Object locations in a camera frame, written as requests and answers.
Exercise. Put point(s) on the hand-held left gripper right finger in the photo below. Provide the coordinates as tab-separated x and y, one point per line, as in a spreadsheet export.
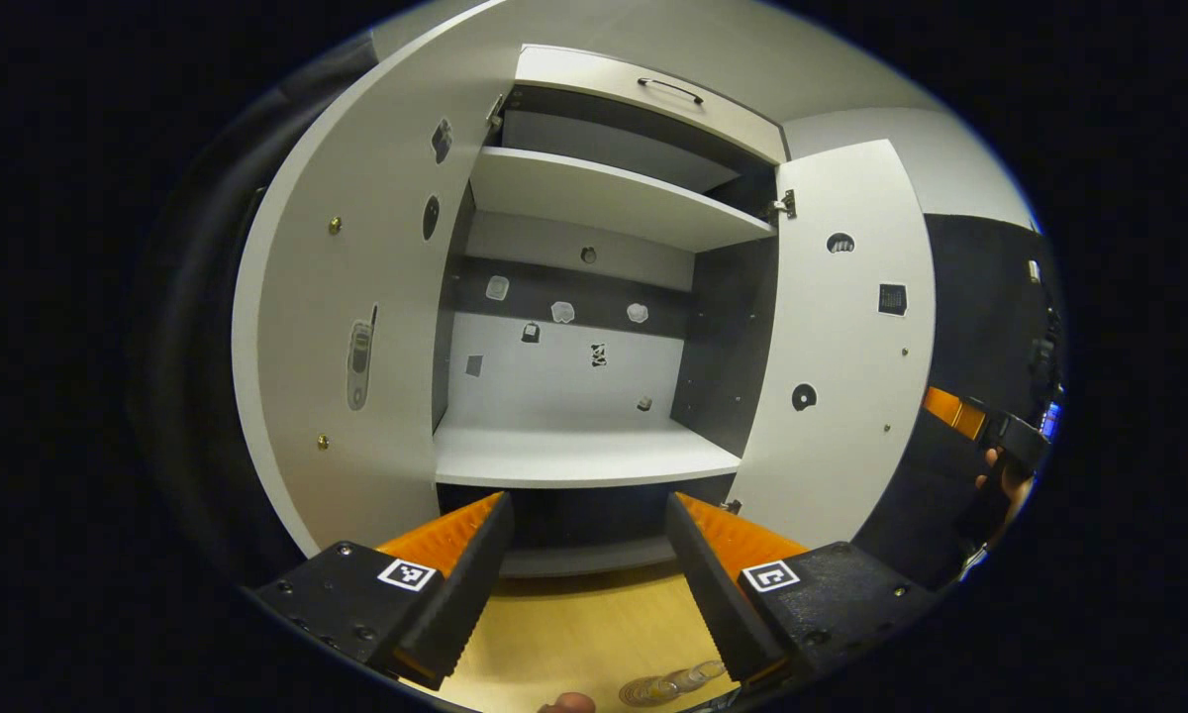
713	584

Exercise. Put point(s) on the white cabinet door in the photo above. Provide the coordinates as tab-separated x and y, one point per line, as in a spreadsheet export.
832	327
356	248

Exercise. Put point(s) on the white cabinet drawer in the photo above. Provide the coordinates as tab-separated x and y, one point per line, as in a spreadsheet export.
594	84

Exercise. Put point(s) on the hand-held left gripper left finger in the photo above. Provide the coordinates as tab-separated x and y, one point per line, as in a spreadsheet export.
470	584

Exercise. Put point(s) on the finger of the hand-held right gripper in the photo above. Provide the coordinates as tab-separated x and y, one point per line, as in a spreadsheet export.
950	411

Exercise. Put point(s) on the white cabinet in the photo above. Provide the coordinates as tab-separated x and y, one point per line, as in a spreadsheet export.
554	386

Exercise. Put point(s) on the black backdrop cloth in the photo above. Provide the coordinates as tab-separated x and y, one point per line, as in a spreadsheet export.
960	297

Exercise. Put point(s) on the metal door hinge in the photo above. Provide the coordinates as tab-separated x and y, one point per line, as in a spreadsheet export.
496	109
782	205

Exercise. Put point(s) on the white cabinet shelf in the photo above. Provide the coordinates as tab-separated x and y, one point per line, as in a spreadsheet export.
604	193

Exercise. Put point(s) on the clear glass bottle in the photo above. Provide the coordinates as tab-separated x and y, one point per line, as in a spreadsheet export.
653	690

